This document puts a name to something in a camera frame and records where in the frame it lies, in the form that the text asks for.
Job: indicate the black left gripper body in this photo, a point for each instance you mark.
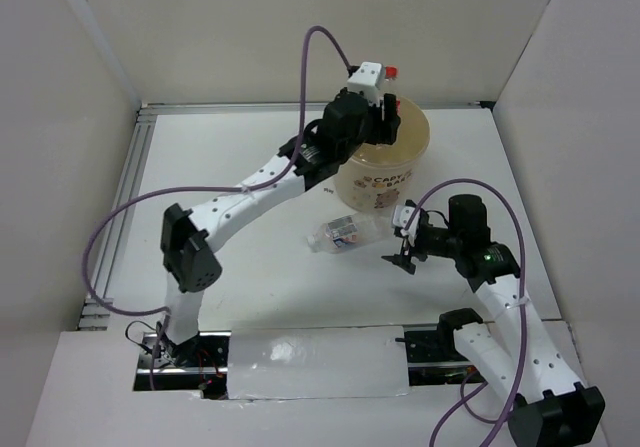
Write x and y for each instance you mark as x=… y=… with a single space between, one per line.
x=369 y=132

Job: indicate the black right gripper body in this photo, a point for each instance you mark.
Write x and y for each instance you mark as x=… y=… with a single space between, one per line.
x=436 y=240

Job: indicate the red cap bottle red label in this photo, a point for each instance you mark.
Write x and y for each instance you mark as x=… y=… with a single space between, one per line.
x=389 y=85

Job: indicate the clear bottle blue white label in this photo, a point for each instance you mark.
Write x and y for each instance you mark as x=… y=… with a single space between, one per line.
x=350 y=232

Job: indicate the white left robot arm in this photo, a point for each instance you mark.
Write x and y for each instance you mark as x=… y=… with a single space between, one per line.
x=191 y=238

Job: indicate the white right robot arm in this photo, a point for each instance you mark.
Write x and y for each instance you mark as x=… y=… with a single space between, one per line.
x=547 y=403

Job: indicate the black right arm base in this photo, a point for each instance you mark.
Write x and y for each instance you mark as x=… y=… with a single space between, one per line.
x=431 y=357

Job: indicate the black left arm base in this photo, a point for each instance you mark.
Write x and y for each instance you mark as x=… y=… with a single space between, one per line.
x=200 y=365

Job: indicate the cream cartoon capybara bin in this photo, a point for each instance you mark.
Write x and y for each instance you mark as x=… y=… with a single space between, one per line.
x=375 y=177

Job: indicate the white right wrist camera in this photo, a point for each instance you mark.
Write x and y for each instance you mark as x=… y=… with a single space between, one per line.
x=401 y=221

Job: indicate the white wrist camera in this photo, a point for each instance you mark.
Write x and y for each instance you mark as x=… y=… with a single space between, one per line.
x=366 y=80
x=401 y=221

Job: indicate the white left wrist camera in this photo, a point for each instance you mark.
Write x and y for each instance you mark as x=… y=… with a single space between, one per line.
x=366 y=80

